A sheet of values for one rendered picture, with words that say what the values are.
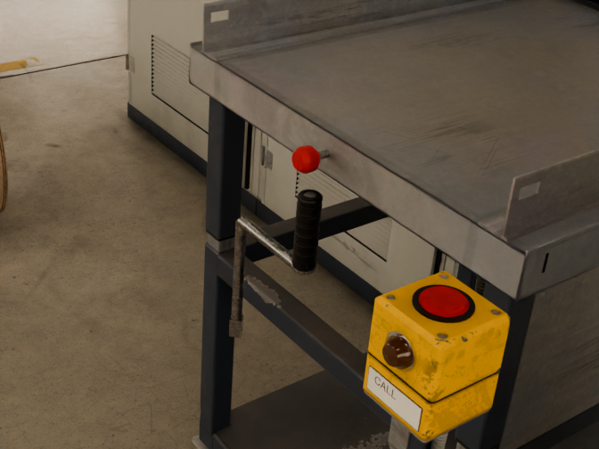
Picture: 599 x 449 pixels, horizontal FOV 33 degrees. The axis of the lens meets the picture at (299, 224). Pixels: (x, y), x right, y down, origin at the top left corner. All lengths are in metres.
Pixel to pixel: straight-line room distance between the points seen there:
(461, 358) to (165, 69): 2.20
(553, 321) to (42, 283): 1.51
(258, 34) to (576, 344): 0.60
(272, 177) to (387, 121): 1.33
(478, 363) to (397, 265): 1.43
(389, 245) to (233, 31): 0.94
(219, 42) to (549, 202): 0.55
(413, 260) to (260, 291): 0.78
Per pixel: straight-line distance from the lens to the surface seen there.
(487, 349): 0.82
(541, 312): 1.13
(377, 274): 2.30
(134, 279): 2.43
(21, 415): 2.07
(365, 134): 1.20
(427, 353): 0.78
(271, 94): 1.28
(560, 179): 1.05
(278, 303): 1.44
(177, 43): 2.81
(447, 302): 0.81
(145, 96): 3.04
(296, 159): 1.18
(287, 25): 1.47
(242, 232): 1.37
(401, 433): 0.89
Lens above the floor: 1.36
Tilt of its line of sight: 31 degrees down
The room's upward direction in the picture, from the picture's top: 5 degrees clockwise
